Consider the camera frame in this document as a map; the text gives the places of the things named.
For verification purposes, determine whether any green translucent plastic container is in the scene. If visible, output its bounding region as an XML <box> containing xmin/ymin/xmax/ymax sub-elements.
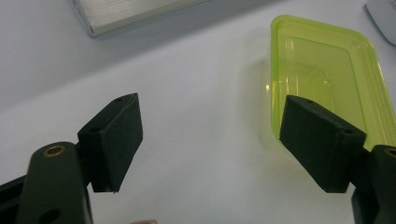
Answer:
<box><xmin>269</xmin><ymin>14</ymin><xmax>396</xmax><ymax>162</ymax></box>

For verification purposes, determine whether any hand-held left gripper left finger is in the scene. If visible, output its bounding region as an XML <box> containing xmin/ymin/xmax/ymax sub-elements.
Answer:
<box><xmin>77</xmin><ymin>92</ymin><xmax>145</xmax><ymax>193</ymax></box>

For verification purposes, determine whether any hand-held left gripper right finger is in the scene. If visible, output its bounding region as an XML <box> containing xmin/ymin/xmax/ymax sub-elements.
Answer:
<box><xmin>278</xmin><ymin>94</ymin><xmax>367</xmax><ymax>194</ymax></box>

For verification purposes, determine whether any white lidded plastic container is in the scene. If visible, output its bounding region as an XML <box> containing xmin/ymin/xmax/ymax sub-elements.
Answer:
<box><xmin>364</xmin><ymin>0</ymin><xmax>396</xmax><ymax>47</ymax></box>

